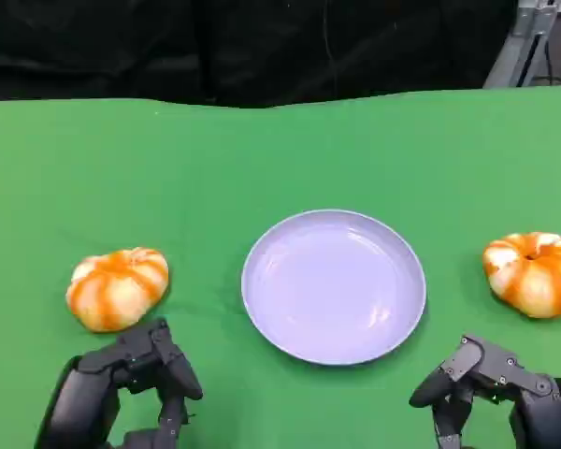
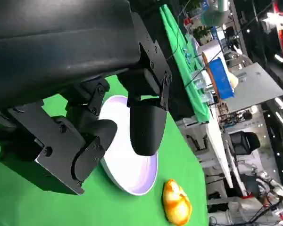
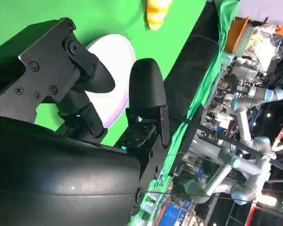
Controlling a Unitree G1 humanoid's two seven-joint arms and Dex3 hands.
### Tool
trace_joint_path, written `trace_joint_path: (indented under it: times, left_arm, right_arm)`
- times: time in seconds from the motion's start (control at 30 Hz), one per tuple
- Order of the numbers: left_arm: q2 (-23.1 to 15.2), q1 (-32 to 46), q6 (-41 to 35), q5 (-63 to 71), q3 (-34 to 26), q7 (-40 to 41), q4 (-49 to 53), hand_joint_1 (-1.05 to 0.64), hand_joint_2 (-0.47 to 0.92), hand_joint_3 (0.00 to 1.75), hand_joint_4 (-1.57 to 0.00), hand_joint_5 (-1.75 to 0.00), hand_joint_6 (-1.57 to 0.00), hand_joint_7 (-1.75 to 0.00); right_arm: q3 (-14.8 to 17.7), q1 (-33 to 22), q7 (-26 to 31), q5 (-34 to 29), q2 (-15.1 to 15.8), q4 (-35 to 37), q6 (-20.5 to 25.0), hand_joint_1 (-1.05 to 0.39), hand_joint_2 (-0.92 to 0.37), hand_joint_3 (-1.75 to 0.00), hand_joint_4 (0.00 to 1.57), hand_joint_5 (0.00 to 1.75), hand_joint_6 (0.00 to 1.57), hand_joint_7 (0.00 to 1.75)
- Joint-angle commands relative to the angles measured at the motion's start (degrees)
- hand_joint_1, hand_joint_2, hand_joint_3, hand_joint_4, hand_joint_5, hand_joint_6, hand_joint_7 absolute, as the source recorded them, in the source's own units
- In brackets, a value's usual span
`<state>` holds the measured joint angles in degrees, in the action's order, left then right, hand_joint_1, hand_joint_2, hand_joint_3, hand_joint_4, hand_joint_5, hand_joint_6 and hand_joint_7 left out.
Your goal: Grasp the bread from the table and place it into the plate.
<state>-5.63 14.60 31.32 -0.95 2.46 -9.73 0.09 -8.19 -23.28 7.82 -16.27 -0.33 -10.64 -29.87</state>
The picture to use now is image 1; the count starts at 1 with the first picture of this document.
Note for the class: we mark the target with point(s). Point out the black backdrop curtain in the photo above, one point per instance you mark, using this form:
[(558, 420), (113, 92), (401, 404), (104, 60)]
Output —
[(215, 47)]

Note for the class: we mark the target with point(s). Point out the orange and white bread roll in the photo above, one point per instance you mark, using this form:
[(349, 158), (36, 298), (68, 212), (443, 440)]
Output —
[(533, 276), (117, 290)]

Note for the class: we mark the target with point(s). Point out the grey metal frame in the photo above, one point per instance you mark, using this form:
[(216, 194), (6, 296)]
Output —
[(519, 42)]

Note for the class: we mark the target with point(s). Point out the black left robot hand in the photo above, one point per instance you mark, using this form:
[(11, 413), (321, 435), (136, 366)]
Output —
[(89, 393)]

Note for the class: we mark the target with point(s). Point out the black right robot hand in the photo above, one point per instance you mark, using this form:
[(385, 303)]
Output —
[(537, 402)]

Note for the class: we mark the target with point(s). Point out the green table cloth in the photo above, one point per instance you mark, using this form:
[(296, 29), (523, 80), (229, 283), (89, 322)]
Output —
[(168, 187)]

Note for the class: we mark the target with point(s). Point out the lilac plate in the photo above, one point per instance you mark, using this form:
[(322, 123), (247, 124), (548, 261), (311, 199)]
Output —
[(332, 285)]

